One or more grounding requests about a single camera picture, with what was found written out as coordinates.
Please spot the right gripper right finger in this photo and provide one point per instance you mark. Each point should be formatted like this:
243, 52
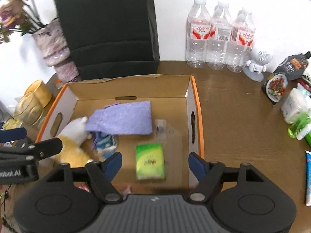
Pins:
209, 177

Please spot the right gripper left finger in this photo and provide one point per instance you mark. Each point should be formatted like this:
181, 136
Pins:
101, 175

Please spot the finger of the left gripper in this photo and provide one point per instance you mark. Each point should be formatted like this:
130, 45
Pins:
12, 134
41, 150

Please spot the starry night card pack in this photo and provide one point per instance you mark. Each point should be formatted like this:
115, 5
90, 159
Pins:
105, 144

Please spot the yellow white plush toy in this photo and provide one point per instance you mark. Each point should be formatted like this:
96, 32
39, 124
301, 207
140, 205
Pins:
72, 137

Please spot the green tissue pack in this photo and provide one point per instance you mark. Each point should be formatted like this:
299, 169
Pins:
150, 161

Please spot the purple drawstring pouch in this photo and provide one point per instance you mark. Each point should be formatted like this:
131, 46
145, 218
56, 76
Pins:
133, 118

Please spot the clear glass cup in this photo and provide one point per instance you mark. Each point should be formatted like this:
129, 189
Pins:
29, 109

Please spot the yellow ceramic mug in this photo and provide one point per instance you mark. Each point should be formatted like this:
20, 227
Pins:
41, 92

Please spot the red cardboard box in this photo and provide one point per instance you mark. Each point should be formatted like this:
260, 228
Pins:
154, 121

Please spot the white blue tube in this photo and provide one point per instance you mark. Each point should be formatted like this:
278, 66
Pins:
308, 179

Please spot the green sanitizer bottle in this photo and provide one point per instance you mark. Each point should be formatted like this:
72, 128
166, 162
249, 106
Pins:
301, 127

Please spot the purple textured vase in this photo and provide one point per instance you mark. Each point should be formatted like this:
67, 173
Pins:
54, 50

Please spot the white wipes container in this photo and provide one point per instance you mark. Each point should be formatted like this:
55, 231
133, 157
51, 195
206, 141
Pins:
297, 102

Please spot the white robot figurine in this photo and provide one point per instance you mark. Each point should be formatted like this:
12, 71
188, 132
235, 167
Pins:
256, 65

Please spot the black sauce pouch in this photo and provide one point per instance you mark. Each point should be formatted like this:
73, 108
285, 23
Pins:
290, 69

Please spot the right water bottle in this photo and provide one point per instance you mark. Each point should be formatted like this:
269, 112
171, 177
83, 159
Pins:
241, 40

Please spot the water bottle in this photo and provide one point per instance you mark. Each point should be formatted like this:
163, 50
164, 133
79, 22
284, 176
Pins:
221, 28
198, 33
241, 40

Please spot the black paper bag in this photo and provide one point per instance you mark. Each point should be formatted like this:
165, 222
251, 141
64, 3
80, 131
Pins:
110, 38

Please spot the middle water bottle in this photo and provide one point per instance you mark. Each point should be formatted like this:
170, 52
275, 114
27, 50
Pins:
221, 28

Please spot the left water bottle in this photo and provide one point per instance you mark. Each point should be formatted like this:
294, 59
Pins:
198, 33

